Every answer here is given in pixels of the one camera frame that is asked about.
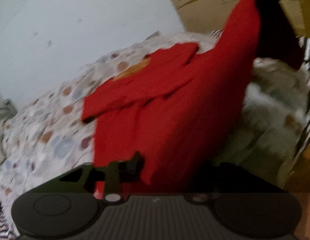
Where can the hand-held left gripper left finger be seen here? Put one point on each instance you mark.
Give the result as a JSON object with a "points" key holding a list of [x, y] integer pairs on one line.
{"points": [[112, 172]]}

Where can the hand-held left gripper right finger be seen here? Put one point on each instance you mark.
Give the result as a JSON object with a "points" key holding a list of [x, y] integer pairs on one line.
{"points": [[245, 177]]}

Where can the red long-sleeved shirt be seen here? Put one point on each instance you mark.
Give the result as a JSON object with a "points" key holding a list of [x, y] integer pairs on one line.
{"points": [[175, 110]]}

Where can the brown cardboard box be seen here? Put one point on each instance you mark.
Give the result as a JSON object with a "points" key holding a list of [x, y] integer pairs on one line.
{"points": [[207, 7]]}

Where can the dotted patterned quilt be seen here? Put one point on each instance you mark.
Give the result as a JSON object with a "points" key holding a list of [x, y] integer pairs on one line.
{"points": [[49, 130]]}

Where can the metal bed headboard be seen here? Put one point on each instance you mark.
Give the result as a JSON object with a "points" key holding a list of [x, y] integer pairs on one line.
{"points": [[3, 110]]}

